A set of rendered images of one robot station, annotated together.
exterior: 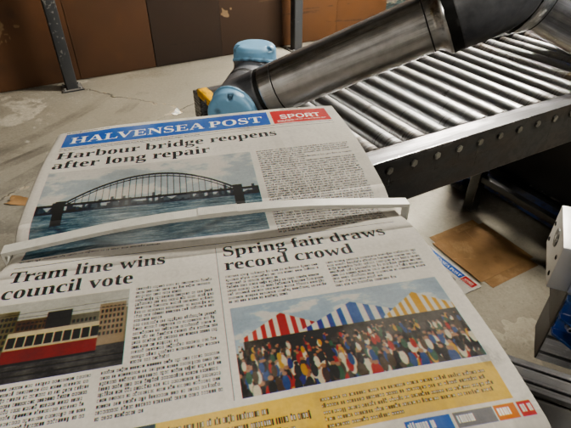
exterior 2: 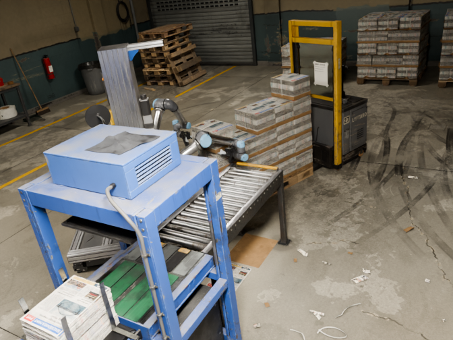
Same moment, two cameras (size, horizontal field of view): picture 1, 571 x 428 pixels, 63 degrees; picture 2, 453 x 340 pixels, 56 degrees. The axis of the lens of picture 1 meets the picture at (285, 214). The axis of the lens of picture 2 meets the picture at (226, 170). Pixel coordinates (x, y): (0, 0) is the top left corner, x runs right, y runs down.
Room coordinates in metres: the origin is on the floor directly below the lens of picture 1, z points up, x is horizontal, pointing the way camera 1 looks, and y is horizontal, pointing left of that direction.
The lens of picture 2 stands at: (4.07, -1.88, 2.57)
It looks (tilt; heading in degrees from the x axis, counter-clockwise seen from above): 26 degrees down; 152
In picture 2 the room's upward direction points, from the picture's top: 7 degrees counter-clockwise
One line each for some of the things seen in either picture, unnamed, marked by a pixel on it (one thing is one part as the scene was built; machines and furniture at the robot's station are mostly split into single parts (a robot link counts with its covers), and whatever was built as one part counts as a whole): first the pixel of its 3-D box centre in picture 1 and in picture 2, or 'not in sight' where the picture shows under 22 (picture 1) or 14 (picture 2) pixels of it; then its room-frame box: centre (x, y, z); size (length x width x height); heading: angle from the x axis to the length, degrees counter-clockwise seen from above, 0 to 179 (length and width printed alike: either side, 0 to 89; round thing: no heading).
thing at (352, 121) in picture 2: not in sight; (334, 127); (0.02, 2.03, 0.40); 0.69 x 0.55 x 0.80; 7
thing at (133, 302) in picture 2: not in sight; (145, 280); (1.77, -1.36, 0.75); 0.70 x 0.65 x 0.10; 119
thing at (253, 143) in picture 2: not in sight; (250, 164); (0.20, 0.51, 0.42); 1.17 x 0.39 x 0.83; 97
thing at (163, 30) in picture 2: not in sight; (168, 54); (-6.37, 2.47, 0.65); 1.33 x 0.94 x 1.30; 123
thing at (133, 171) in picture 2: not in sight; (114, 157); (1.77, -1.36, 1.65); 0.60 x 0.45 x 0.20; 29
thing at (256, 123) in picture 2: not in sight; (255, 119); (0.18, 0.65, 0.95); 0.38 x 0.29 x 0.23; 7
